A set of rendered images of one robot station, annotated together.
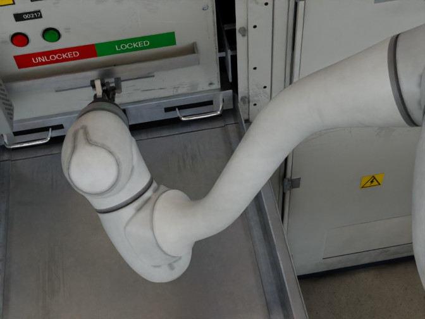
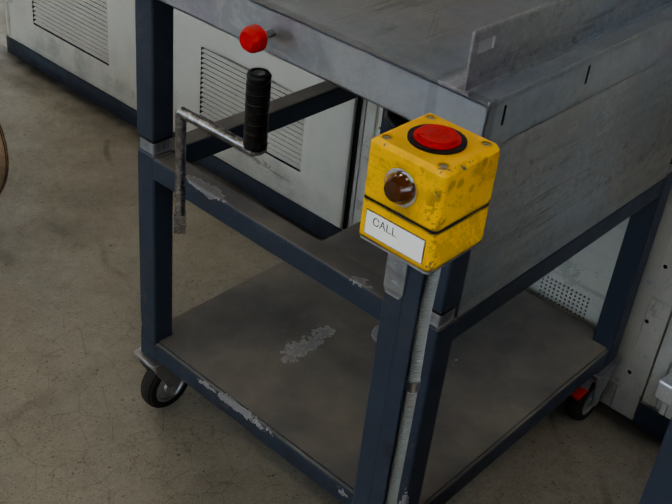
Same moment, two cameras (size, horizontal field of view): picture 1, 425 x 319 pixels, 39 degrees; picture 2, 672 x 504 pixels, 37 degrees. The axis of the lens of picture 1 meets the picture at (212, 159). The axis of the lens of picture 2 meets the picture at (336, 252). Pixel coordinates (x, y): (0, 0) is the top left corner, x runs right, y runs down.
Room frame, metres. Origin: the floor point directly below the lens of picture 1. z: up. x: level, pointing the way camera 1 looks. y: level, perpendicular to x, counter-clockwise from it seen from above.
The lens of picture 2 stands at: (-0.53, -0.72, 1.28)
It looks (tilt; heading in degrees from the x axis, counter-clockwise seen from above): 34 degrees down; 44
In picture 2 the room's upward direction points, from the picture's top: 7 degrees clockwise
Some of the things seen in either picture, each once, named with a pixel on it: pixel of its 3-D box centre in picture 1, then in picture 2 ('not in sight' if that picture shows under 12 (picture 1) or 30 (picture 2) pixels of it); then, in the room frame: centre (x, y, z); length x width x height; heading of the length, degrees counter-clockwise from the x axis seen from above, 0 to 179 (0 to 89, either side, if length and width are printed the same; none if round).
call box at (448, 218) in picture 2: not in sight; (428, 191); (0.06, -0.25, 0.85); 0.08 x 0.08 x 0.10; 5
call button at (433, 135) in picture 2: not in sight; (436, 142); (0.06, -0.25, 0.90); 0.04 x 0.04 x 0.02
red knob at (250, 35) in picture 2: not in sight; (259, 37); (0.19, 0.14, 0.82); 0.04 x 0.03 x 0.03; 5
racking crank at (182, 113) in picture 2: not in sight; (216, 158); (0.19, 0.21, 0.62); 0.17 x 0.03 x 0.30; 96
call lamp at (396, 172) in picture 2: not in sight; (396, 189); (0.01, -0.25, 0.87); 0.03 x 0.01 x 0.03; 95
